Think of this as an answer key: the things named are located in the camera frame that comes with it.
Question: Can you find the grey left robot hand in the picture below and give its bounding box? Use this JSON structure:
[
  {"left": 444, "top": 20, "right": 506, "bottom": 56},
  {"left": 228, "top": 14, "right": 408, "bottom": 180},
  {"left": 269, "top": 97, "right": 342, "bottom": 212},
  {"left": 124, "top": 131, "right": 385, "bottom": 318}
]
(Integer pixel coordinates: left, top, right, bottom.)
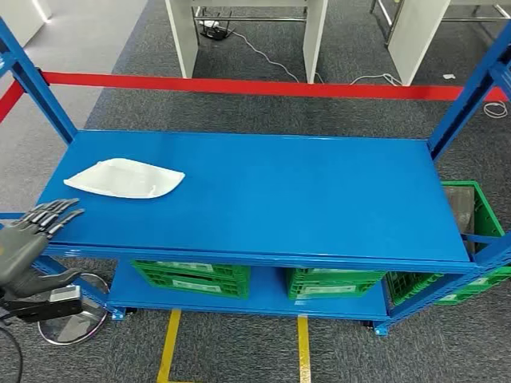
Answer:
[{"left": 0, "top": 198, "right": 85, "bottom": 300}]

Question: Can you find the white curved plastic part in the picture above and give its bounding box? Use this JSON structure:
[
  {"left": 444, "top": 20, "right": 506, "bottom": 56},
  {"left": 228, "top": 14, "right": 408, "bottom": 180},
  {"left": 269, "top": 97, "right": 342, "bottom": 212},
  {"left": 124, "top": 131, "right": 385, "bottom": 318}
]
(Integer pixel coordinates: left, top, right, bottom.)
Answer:
[{"left": 63, "top": 157, "right": 186, "bottom": 200}]

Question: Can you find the blue metal shelf rack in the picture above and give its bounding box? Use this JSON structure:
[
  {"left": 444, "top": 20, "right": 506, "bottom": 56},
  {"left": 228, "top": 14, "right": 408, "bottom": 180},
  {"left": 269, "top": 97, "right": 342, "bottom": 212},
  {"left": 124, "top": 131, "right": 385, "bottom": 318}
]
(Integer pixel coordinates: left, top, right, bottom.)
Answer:
[{"left": 0, "top": 15, "right": 511, "bottom": 338}]

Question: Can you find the green folded plastic crate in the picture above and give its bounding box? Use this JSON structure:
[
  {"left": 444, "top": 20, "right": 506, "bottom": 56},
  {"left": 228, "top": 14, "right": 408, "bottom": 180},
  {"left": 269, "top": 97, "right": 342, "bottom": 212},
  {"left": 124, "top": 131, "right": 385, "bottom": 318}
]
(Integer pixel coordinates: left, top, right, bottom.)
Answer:
[
  {"left": 131, "top": 259, "right": 251, "bottom": 300},
  {"left": 385, "top": 267, "right": 511, "bottom": 306},
  {"left": 285, "top": 267, "right": 386, "bottom": 302}
]

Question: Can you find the white display plinth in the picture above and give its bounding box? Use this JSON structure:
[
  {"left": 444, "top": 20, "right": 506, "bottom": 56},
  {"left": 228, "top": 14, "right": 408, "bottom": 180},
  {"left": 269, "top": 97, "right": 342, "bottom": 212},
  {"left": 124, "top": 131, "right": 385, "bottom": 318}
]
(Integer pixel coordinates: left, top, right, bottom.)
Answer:
[{"left": 0, "top": 0, "right": 52, "bottom": 49}]

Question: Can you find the black wifi router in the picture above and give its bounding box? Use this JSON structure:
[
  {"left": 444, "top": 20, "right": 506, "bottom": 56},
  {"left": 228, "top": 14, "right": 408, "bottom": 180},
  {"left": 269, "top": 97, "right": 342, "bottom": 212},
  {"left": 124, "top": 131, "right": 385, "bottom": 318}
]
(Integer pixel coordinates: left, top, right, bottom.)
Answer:
[{"left": 199, "top": 20, "right": 235, "bottom": 41}]

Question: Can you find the long red barrier belt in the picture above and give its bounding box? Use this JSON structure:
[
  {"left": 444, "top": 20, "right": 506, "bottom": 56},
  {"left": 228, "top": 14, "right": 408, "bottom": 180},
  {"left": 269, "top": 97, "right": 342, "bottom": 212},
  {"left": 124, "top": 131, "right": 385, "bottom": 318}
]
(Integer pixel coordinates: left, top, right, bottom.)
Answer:
[{"left": 42, "top": 71, "right": 509, "bottom": 103}]

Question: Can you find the white table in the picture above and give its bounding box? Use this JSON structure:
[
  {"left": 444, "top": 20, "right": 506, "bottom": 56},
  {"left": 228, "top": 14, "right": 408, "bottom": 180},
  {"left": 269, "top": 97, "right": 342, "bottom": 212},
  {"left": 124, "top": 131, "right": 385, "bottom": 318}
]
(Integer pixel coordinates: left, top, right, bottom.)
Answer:
[
  {"left": 387, "top": 0, "right": 511, "bottom": 87},
  {"left": 165, "top": 0, "right": 329, "bottom": 85}
]

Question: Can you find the grey bundle in crate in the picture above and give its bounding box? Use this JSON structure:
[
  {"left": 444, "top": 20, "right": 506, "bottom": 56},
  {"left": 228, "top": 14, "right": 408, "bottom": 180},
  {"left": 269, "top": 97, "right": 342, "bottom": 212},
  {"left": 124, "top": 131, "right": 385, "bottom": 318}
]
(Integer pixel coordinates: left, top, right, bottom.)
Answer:
[{"left": 444, "top": 186, "right": 476, "bottom": 237}]

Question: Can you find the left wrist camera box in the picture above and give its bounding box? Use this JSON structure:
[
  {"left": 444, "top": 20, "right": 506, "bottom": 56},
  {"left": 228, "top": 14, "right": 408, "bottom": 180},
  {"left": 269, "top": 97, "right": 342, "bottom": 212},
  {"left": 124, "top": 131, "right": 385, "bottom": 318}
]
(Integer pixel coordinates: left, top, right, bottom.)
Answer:
[{"left": 40, "top": 285, "right": 83, "bottom": 322}]

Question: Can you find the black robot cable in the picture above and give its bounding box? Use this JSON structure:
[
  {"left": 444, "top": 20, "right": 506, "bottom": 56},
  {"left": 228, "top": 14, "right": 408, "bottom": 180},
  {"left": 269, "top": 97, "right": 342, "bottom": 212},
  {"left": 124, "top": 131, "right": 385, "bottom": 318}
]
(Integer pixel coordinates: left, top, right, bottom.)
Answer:
[{"left": 0, "top": 311, "right": 24, "bottom": 383}]

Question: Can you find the long white floor cable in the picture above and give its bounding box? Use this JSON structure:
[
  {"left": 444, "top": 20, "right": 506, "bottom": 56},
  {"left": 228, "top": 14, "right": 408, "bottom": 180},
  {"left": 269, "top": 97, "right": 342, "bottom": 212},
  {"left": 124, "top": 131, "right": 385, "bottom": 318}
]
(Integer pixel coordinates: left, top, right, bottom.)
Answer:
[{"left": 230, "top": 30, "right": 403, "bottom": 87}]

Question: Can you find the grey metal frame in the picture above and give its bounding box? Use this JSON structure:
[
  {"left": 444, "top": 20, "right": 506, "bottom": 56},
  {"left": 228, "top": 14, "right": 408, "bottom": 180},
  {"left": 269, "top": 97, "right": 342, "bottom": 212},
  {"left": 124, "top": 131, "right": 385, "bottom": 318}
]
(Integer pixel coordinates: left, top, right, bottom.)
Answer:
[{"left": 369, "top": 0, "right": 402, "bottom": 49}]

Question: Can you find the coiled white cable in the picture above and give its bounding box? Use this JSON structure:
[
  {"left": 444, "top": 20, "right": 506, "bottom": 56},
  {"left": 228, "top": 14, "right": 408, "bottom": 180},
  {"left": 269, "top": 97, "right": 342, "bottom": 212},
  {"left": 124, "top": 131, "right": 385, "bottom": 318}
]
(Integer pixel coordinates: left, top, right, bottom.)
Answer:
[{"left": 482, "top": 100, "right": 509, "bottom": 120}]

